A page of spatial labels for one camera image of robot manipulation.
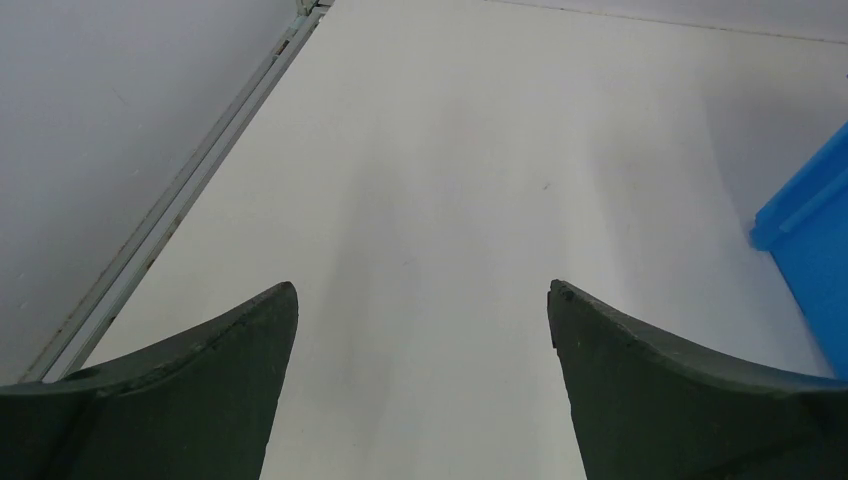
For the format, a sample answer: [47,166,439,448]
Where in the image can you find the aluminium frame rail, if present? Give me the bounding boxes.
[1,1,329,384]

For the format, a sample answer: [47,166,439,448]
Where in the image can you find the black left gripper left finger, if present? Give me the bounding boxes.
[1,282,298,479]

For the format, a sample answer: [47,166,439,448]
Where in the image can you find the blue plastic bin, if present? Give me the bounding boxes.
[749,126,847,379]

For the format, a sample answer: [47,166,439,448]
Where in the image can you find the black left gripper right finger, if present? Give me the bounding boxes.
[547,280,847,479]

